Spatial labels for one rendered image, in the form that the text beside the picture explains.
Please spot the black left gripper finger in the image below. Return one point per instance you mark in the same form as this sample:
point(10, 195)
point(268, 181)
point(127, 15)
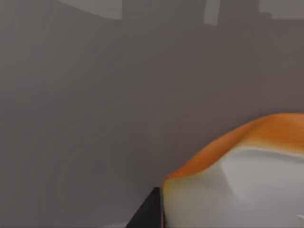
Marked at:
point(151, 212)

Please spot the orange crusted white bread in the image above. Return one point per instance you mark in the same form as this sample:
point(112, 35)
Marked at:
point(237, 185)

